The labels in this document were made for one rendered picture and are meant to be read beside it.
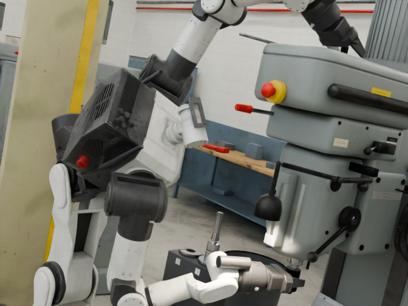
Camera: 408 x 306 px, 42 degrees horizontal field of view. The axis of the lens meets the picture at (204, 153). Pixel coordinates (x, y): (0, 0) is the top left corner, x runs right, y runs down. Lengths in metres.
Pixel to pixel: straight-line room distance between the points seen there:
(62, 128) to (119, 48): 9.54
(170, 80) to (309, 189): 0.52
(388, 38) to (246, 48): 6.71
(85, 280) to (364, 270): 0.94
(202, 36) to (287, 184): 0.49
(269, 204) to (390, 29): 0.66
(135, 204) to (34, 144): 1.65
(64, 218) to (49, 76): 1.32
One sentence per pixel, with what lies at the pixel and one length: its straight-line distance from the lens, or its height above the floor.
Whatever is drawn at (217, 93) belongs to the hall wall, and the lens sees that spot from 8.69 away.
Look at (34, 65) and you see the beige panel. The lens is 2.87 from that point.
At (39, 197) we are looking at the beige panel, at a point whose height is 0.97.
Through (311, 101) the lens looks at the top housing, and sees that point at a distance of 1.34.
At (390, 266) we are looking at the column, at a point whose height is 1.29.
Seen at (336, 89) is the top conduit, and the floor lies 1.79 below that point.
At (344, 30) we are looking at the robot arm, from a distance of 1.50.
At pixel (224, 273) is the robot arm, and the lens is 1.49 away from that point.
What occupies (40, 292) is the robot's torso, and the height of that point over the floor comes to 0.99.
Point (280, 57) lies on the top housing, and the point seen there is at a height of 1.85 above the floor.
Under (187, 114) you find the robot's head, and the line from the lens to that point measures 1.43.
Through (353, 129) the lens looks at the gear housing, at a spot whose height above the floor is 1.71.
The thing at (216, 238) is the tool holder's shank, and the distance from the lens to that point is 1.92.
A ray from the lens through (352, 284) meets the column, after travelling 1.97.
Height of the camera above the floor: 1.74
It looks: 7 degrees down
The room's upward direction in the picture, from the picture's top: 12 degrees clockwise
